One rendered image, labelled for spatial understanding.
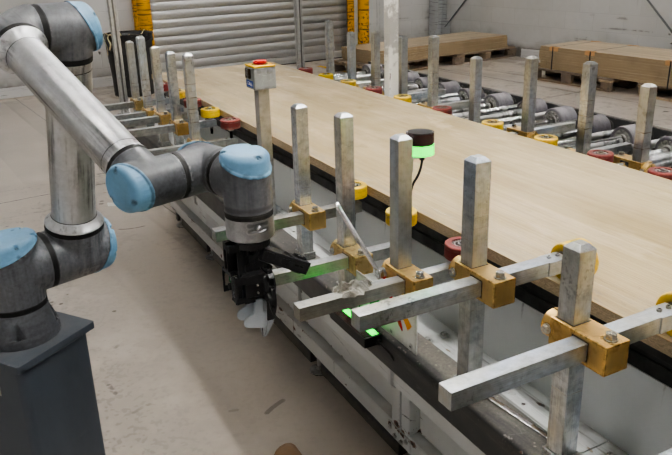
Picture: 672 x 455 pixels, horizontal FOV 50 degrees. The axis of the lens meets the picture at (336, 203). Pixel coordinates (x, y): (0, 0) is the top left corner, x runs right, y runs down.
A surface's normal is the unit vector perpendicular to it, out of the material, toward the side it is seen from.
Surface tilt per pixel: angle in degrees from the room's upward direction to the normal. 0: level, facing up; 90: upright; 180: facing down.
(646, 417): 90
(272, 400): 0
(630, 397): 90
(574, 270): 90
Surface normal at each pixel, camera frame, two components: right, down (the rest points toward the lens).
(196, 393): -0.03, -0.94
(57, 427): 0.90, 0.12
